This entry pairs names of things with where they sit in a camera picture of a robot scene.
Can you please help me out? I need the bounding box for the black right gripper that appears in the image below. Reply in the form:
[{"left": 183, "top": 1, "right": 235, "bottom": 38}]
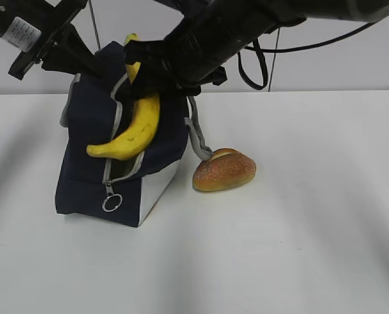
[{"left": 115, "top": 1, "right": 305, "bottom": 100}]

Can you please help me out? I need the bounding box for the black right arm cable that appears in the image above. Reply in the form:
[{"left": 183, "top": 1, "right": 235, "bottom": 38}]
[{"left": 236, "top": 22, "right": 375, "bottom": 91}]

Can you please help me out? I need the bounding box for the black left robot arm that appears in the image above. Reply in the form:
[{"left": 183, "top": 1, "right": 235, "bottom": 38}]
[{"left": 0, "top": 0, "right": 103, "bottom": 80}]

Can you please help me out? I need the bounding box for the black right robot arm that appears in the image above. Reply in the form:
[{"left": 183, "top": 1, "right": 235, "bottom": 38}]
[{"left": 124, "top": 1, "right": 389, "bottom": 99}]

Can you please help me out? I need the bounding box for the yellow banana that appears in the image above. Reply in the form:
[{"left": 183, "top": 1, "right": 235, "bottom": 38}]
[{"left": 86, "top": 33, "right": 160, "bottom": 161}]

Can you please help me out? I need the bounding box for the brown bread roll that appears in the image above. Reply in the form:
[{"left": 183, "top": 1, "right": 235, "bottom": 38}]
[{"left": 192, "top": 148, "right": 257, "bottom": 192}]

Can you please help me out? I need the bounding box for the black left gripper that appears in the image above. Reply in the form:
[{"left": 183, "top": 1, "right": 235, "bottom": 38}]
[{"left": 9, "top": 1, "right": 103, "bottom": 80}]

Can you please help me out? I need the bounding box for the navy blue lunch bag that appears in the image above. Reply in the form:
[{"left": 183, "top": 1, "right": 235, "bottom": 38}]
[{"left": 55, "top": 42, "right": 212, "bottom": 227}]

